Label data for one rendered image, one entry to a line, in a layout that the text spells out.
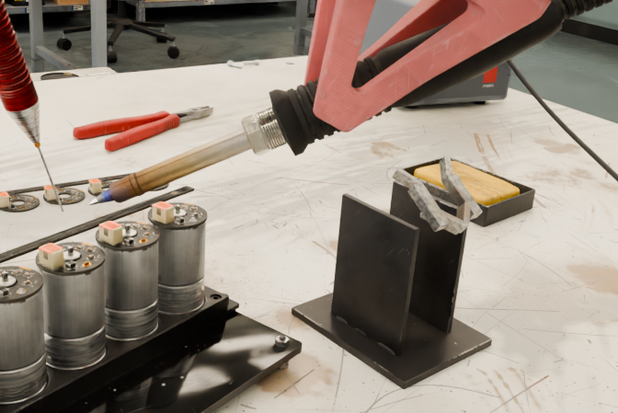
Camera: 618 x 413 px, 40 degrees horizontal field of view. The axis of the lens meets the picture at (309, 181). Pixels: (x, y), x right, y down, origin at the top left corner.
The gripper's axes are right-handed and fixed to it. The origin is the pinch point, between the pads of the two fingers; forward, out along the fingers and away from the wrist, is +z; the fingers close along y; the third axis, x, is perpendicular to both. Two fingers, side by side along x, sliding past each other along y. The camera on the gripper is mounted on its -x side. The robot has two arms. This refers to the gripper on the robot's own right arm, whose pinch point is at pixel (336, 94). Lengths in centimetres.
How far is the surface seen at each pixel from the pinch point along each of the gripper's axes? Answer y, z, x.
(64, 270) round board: 0.4, 10.4, -5.1
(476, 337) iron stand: -3.8, 7.0, 13.5
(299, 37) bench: -366, 39, 86
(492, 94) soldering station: -43, -1, 27
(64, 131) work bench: -33.8, 17.8, -5.6
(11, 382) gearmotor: 2.5, 14.1, -5.0
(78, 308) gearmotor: 0.4, 11.6, -4.0
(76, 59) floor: -359, 100, 1
